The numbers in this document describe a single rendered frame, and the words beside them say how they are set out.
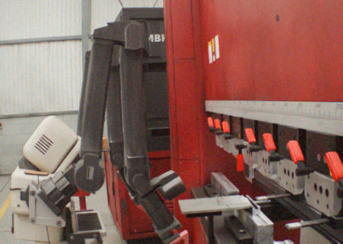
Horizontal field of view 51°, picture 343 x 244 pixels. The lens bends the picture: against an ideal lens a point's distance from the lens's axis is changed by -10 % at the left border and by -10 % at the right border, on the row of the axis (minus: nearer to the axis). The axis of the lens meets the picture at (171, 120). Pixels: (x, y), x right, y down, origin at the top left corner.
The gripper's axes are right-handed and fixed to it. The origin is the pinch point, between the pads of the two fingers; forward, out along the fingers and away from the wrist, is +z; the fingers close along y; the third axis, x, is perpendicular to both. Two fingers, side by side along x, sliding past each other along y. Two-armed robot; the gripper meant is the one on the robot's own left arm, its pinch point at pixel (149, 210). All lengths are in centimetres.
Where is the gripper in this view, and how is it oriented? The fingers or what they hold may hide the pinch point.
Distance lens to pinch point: 153.3
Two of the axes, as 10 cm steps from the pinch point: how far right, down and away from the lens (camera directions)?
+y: -2.6, -0.4, 9.6
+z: 4.8, 8.6, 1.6
